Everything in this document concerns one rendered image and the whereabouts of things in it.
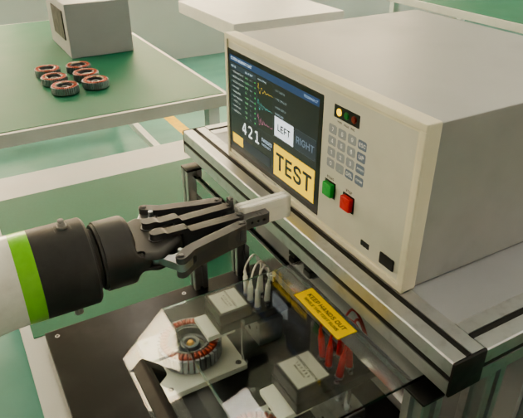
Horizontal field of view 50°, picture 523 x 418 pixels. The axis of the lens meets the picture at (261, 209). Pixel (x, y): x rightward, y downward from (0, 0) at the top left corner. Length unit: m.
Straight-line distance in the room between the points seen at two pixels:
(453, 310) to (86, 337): 0.72
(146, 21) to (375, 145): 5.02
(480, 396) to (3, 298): 0.52
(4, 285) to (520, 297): 0.54
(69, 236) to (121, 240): 0.05
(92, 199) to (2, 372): 0.88
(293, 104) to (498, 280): 0.33
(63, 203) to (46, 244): 1.07
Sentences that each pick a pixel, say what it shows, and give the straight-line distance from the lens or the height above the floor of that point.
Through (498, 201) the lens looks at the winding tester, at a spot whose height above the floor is 1.20.
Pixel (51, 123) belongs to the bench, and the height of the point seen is 0.75.
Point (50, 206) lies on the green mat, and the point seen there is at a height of 0.75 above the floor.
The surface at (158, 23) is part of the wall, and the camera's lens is 5.63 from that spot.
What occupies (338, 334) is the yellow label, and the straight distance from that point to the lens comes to 0.67.
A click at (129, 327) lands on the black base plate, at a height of 0.77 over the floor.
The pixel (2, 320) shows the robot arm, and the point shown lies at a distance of 0.57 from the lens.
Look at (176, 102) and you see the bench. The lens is 2.32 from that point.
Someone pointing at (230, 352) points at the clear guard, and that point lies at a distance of 0.65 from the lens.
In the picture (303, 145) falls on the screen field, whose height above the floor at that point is 1.22.
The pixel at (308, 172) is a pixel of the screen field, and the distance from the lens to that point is 0.75.
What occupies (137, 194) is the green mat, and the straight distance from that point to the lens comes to 1.63.
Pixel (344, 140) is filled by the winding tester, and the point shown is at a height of 1.26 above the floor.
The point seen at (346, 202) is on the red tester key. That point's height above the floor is 1.18.
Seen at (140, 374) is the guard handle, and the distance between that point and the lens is 0.65.
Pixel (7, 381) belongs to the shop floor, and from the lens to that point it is 2.24.
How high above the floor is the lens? 1.52
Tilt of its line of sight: 30 degrees down
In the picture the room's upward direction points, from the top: straight up
